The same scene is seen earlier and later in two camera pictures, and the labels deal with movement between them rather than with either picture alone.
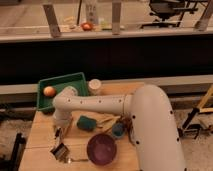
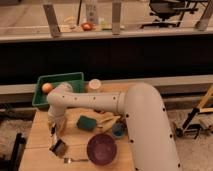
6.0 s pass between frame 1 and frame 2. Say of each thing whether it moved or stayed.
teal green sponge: stayed
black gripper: moved
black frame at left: stayed
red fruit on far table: stayed
